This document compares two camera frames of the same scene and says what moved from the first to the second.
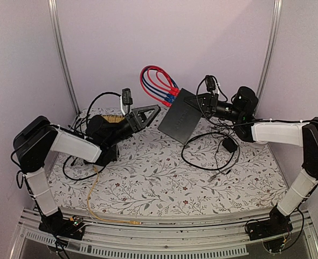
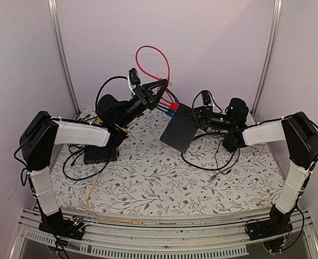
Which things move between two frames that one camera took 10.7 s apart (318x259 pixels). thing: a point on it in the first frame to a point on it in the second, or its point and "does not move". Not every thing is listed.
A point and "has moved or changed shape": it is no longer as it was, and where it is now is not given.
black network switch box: (181, 119) has moved or changed shape
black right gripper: (208, 102) to (205, 115)
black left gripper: (138, 120) to (140, 92)
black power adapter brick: (230, 144) does not move
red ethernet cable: (167, 103) to (168, 68)
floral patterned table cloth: (218, 170) does not move
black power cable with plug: (228, 171) does not move
